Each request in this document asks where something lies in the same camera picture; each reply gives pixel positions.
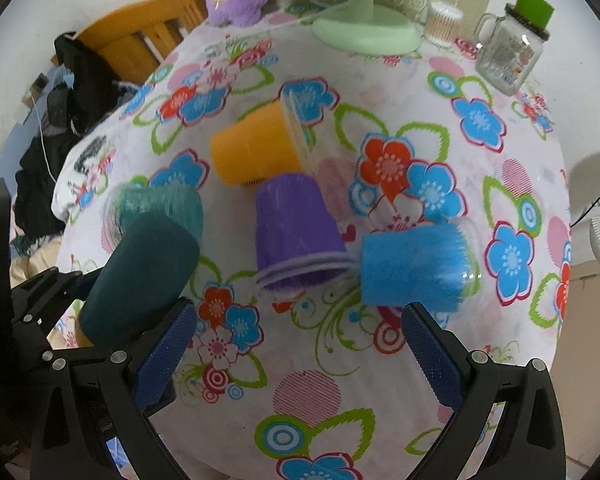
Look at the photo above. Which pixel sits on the glass mug green lid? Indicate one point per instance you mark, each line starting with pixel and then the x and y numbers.
pixel 510 45

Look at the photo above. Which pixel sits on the blue cup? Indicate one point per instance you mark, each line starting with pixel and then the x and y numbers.
pixel 436 265

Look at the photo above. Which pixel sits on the wooden chair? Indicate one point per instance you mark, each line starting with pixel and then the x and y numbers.
pixel 135 39

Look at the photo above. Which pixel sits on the purple cup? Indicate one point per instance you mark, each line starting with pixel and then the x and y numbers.
pixel 298 243

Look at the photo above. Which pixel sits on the floral tablecloth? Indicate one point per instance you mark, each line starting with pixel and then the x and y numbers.
pixel 317 383

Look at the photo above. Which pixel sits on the cotton swab jar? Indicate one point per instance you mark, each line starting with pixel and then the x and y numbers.
pixel 442 23

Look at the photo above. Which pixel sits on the dark teal cup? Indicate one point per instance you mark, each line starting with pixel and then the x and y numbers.
pixel 144 275

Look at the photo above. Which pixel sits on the green desk fan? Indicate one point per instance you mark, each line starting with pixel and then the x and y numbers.
pixel 365 27

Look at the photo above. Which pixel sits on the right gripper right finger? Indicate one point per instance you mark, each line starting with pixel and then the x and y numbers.
pixel 528 442

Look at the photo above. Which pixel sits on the turquoise glitter cup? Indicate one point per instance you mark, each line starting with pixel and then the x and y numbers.
pixel 179 202

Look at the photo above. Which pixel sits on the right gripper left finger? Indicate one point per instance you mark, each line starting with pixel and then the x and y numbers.
pixel 90 395

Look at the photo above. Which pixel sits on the black clothing pile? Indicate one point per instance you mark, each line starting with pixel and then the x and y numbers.
pixel 87 91

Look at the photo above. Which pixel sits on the orange cup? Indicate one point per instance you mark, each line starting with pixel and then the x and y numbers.
pixel 265 144

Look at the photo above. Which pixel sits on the white printed t-shirt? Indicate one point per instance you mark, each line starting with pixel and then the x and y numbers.
pixel 84 176

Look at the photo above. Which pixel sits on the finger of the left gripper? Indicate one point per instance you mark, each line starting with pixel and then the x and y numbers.
pixel 40 302

